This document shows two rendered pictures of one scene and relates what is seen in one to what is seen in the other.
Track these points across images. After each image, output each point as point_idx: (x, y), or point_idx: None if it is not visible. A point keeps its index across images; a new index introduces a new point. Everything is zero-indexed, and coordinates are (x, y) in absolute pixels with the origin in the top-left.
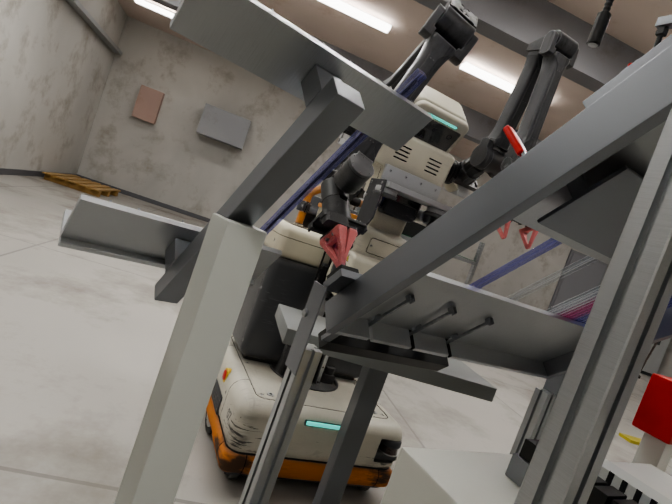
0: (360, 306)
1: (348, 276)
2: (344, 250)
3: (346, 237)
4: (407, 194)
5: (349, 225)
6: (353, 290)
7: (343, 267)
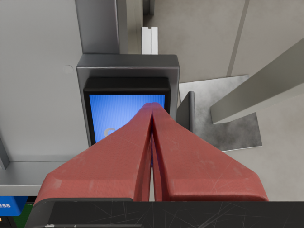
0: (126, 10)
1: (148, 55)
2: (158, 119)
3: (142, 176)
4: None
5: (136, 220)
6: (123, 54)
7: (160, 82)
